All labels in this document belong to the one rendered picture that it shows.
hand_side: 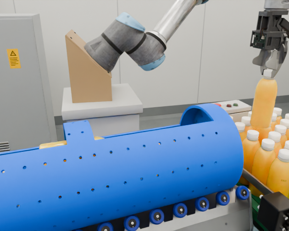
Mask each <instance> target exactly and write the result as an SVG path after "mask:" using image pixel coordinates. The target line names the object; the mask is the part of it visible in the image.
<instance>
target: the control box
mask: <svg viewBox="0 0 289 231"><path fill-rule="evenodd" d="M217 103H219V104H221V105H222V106H221V107H222V108H223V109H224V110H225V111H226V112H227V113H228V114H229V115H230V116H232V117H233V121H234V123H236V122H241V120H242V117H244V116H248V113H249V112H250V111H251V106H250V105H247V104H245V103H243V102H241V101H239V100H231V101H224V102H217ZM233 103H237V104H238V106H234V105H233ZM227 104H231V105H232V106H231V107H227Z"/></svg>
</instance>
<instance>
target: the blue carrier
mask: <svg viewBox="0 0 289 231"><path fill-rule="evenodd" d="M63 131H64V139H65V140H66V141H67V145H62V146H56V147H50V148H42V149H39V147H33V148H25V149H20V150H13V151H8V152H2V153H0V231H72V230H75V229H79V228H83V227H87V226H91V225H95V224H98V223H102V222H106V221H109V220H114V219H117V218H121V217H124V216H128V215H133V214H136V213H140V212H144V211H147V210H151V209H156V208H159V207H163V206H167V205H171V204H175V203H178V202H182V201H186V200H189V199H193V198H197V197H201V196H205V195H208V194H212V193H216V192H220V191H224V190H228V189H231V188H232V187H234V186H235V185H236V184H237V183H238V181H239V179H240V177H241V174H242V171H243V165H244V152H243V145H242V141H241V137H240V134H239V131H238V129H237V127H236V125H235V123H234V121H233V120H232V118H231V117H230V115H229V114H228V113H227V112H226V111H225V110H224V109H223V108H222V107H220V106H218V105H216V104H210V103H208V104H199V105H192V106H190V107H188V108H187V109H186V110H185V111H184V113H183V114H182V117H181V120H180V123H179V124H177V125H171V126H164V127H158V128H152V129H146V130H140V131H134V132H126V133H120V134H114V135H108V136H102V138H104V139H98V140H94V135H93V132H92V129H91V126H90V123H89V122H88V120H84V121H75V122H68V123H63ZM174 141H175V142H174ZM159 143H160V145H159ZM144 147H145V148H144ZM110 152H112V154H111V153H110ZM93 155H95V157H94V156H93ZM80 157H81V159H79V158H80ZM64 160H66V162H64ZM44 164H47V165H44ZM201 165H202V166H201ZM3 171H5V172H4V173H2V172H3ZM172 171H173V172H172ZM157 174H158V176H156V175H157ZM141 178H142V179H141ZM107 185H108V187H106V186H107ZM92 188H93V190H91V189H92ZM77 192H79V193H77ZM59 196H61V197H59ZM17 205H20V206H17Z"/></svg>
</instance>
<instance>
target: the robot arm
mask: <svg viewBox="0 0 289 231"><path fill-rule="evenodd" d="M208 1H209V0H175V1H174V3H173V4H172V5H171V7H170V8H169V9H168V10H167V12H166V13H165V14H164V16H163V17H162V18H161V20H160V21H159V22H158V23H157V24H156V26H155V27H154V28H153V30H152V31H147V32H146V33H145V30H146V28H145V27H144V26H143V25H141V24H140V23H139V22H138V21H137V20H135V19H134V18H133V17H132V16H131V15H129V14H128V13H126V12H123V13H121V14H120V15H119V16H118V17H116V18H115V20H114V21H113V22H112V23H111V24H110V26H109V27H108V28H107V29H106V30H105V31H104V32H103V33H102V34H101V35H100V36H99V37H97V38H95V39H93V40H91V41H89V42H88V43H87V44H86V45H85V46H84V49H85V50H86V51H87V53H88V54H89V55H90V56H91V57H92V58H93V59H94V60H95V61H96V62H97V63H98V64H99V65H100V66H101V67H103V68H104V69H105V70H107V71H108V72H111V71H112V70H113V69H114V67H115V65H116V63H117V61H118V59H119V57H120V56H121V54H122V53H123V52H126V53H127V54H128V55H129V56H130V57H131V58H132V59H133V60H134V61H135V62H136V63H137V64H138V66H140V67H141V68H142V69H143V70H144V71H151V70H153V69H155V68H157V67H158V66H159V65H160V64H162V62H163V61H164V60H165V57H166V56H165V54H164V51H165V50H166V49H167V44H166V43H167V42H168V41H169V39H170V38H171V37H172V36H173V34H174V33H175V32H176V30H177V29H178V28H179V26H180V25H181V24H182V22H183V21H184V20H185V18H186V17H187V16H188V14H189V13H190V12H191V11H192V9H193V8H194V7H195V6H198V5H200V4H204V3H206V2H208ZM264 9H265V10H264V11H259V14H258V20H257V26H256V30H252V35H251V41H250V47H251V46H252V47H253V48H257V49H261V50H260V53H259V55H258V56H257V57H255V58H254V59H253V61H252V63H253V64H254V65H258V66H260V70H261V75H263V72H264V70H266V69H267V68H268V69H272V75H271V78H274V77H275V76H276V74H277V72H278V71H279V69H280V67H281V65H282V64H283V62H284V60H285V57H286V54H287V51H288V45H287V44H288V41H287V38H289V22H288V21H287V20H286V19H285V18H282V15H288V13H289V11H288V9H289V0H265V3H264ZM253 35H254V41H253V43H252V38H253ZM274 49H276V50H274ZM271 50H274V51H273V52H271ZM270 56H271V58H270V59H269V57H270Z"/></svg>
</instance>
